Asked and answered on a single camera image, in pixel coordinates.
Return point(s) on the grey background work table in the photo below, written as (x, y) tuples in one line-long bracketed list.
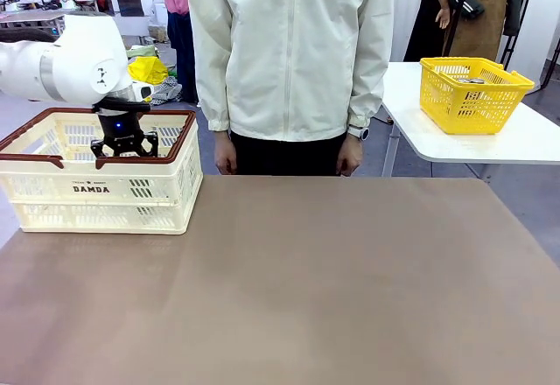
[(30, 15)]

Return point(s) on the black trousers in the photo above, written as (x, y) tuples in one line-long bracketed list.
[(284, 157)]

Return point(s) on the black rack stand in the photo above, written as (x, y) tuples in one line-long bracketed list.
[(514, 44)]

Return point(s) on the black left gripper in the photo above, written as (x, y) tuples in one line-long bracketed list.
[(119, 131)]

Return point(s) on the grey checked cloth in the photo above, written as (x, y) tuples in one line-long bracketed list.
[(168, 89)]

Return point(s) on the brown apron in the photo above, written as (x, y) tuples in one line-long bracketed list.
[(479, 22)]

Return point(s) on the yellow plastic basket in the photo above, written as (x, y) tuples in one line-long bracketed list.
[(472, 105)]

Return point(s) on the white side table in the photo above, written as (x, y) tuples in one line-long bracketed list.
[(481, 146)]

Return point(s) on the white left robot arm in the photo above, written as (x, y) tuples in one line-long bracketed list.
[(65, 61)]

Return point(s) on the silver cans in yellow basket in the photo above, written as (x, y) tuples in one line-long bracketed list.
[(472, 81)]

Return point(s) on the person's right hand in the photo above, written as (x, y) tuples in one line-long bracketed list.
[(226, 155)]

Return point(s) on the black hanging garment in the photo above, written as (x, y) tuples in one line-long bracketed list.
[(424, 35)]

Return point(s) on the cream zip jacket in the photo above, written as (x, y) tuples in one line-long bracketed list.
[(289, 52)]

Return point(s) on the white wristwatch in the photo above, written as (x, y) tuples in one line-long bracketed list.
[(359, 133)]

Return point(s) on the cream plastic shopping basket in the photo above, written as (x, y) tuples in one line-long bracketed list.
[(100, 207)]

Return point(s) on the pale green cloth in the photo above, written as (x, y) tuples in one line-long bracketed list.
[(142, 51)]

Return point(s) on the dark blue trousers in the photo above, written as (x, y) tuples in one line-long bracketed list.
[(184, 52)]

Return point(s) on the person's left hand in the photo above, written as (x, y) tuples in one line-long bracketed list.
[(350, 159)]

